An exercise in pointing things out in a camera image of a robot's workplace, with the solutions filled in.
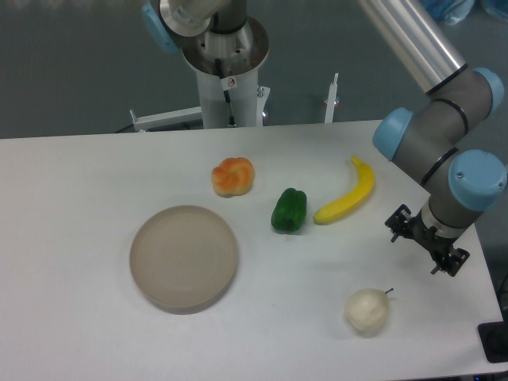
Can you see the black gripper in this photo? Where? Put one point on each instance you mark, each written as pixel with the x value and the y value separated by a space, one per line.
pixel 447 258

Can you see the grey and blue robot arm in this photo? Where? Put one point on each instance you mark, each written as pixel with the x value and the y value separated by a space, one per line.
pixel 461 185

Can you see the yellow banana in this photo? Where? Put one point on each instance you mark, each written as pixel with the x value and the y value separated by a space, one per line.
pixel 354 199

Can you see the white pear with stem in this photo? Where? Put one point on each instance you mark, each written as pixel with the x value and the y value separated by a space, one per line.
pixel 367 310

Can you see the black device at table edge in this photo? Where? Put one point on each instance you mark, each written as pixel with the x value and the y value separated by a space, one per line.
pixel 493 336

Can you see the green bell pepper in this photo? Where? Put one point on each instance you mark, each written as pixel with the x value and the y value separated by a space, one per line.
pixel 289 213

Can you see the orange knotted bread roll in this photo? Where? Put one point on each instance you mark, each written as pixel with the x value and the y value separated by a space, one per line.
pixel 233 177

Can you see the blue plastic bag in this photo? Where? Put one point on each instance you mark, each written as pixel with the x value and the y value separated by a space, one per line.
pixel 449 12

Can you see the beige round plate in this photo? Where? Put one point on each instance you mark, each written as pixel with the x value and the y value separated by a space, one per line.
pixel 184 258

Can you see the white right frame bracket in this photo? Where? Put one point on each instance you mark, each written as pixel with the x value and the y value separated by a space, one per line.
pixel 332 100

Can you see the white frame bracket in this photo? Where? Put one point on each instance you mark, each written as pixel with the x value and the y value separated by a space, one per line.
pixel 166 121
pixel 332 100

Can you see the white left frame bracket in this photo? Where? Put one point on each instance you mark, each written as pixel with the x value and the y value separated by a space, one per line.
pixel 166 121

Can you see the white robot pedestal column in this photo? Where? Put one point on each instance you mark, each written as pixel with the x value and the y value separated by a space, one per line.
pixel 226 68

